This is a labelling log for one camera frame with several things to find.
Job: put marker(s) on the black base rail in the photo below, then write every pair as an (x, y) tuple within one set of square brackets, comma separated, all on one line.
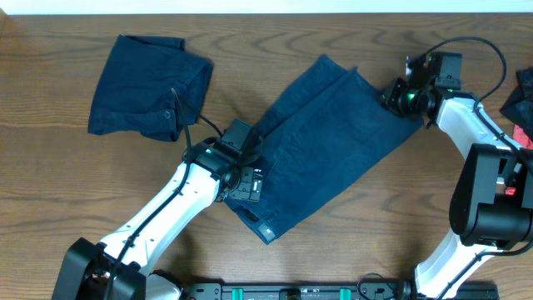
[(362, 291)]

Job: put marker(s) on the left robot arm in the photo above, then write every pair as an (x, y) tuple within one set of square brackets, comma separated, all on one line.
[(120, 266)]

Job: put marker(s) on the dark garment at edge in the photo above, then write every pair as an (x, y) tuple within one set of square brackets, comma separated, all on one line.
[(518, 106)]

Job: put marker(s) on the red garment at edge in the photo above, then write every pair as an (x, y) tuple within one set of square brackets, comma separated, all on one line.
[(521, 137)]

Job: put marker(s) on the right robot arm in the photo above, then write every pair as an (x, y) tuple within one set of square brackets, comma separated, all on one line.
[(490, 211)]

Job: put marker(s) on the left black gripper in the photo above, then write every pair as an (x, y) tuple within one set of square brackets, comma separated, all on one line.
[(248, 188)]

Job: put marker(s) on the blue denim shorts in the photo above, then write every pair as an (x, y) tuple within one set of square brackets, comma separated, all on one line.
[(321, 135)]

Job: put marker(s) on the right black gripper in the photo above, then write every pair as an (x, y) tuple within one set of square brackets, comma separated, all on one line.
[(390, 99)]

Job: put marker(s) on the folded dark navy shorts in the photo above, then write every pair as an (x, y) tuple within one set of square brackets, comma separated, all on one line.
[(149, 85)]

